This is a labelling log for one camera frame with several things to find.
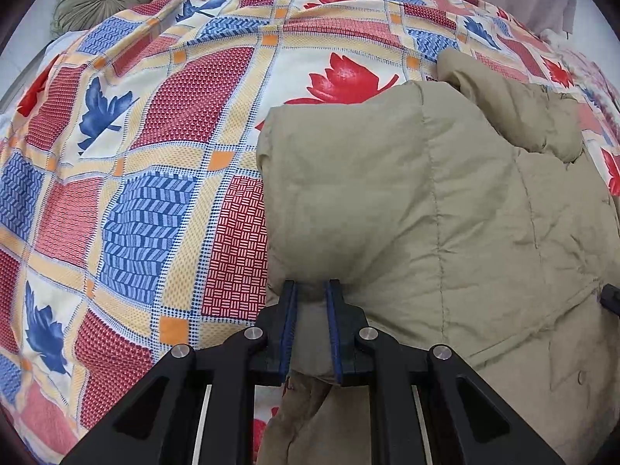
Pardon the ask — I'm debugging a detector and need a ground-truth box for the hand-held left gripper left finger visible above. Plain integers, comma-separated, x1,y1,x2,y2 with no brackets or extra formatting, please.
62,279,298,465

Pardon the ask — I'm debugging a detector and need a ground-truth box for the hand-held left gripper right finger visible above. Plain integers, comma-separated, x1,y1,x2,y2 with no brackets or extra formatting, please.
324,278,567,465

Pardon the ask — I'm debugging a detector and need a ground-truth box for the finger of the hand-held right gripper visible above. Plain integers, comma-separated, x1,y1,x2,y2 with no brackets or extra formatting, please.
599,284,620,315

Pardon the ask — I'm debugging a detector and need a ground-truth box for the khaki puffer jacket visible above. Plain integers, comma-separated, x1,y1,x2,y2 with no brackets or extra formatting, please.
254,48,620,465

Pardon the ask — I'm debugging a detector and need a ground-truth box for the pink checked quilt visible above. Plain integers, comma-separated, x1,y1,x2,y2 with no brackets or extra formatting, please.
541,28,620,122

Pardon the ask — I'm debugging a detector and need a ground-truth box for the patchwork leaf print bedsheet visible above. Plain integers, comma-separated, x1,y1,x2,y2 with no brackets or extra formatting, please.
0,0,620,465

